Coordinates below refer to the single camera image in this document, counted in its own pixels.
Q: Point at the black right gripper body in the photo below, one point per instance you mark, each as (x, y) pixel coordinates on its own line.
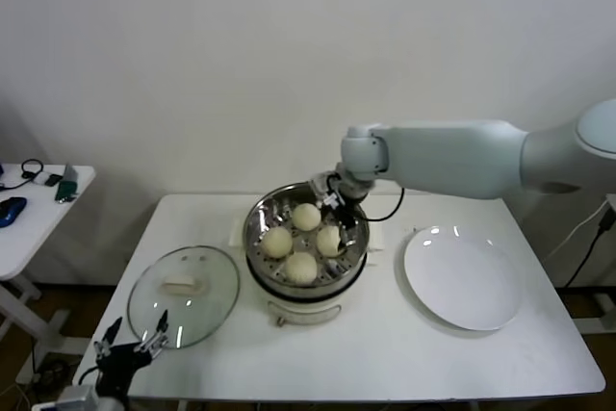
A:
(347, 213)

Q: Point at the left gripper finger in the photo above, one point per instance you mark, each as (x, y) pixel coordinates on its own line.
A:
(113, 331)
(162, 329)

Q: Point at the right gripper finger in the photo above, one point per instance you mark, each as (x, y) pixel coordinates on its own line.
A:
(350, 238)
(330, 216)

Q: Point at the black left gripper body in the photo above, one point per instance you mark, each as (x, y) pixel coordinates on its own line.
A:
(118, 367)

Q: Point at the white steamed baozi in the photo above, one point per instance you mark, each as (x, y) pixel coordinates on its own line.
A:
(329, 240)
(306, 216)
(276, 242)
(300, 267)

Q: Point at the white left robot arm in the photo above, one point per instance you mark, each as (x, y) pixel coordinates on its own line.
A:
(110, 403)

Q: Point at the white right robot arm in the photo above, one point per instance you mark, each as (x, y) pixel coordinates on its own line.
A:
(457, 156)

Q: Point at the perforated steel steamer basket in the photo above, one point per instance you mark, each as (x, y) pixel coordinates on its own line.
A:
(260, 218)

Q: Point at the white round plate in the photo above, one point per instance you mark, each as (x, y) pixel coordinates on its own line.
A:
(457, 276)

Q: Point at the white side table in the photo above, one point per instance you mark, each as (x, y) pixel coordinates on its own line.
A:
(33, 238)

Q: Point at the green tool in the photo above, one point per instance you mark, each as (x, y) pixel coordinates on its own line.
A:
(65, 189)

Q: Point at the blue computer mouse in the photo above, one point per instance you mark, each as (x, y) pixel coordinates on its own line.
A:
(9, 211)

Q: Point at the small black device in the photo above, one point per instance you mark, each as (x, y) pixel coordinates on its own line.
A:
(51, 180)

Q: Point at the small white device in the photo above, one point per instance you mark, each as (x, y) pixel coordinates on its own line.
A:
(38, 178)

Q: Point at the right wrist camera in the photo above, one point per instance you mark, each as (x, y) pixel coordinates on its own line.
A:
(321, 187)

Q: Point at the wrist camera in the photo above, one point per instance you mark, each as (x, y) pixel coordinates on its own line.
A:
(79, 395)
(321, 187)

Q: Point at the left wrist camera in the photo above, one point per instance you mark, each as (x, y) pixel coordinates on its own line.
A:
(79, 395)

